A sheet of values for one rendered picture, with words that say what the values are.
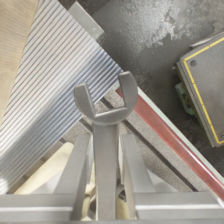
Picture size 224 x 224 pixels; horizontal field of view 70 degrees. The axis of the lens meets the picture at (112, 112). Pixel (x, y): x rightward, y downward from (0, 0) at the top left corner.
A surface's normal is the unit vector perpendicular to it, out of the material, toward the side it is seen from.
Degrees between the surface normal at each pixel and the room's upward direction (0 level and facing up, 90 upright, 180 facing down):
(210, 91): 0
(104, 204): 0
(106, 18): 0
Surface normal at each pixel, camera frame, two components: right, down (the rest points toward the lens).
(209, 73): 0.03, 0.25
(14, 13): 0.89, 0.44
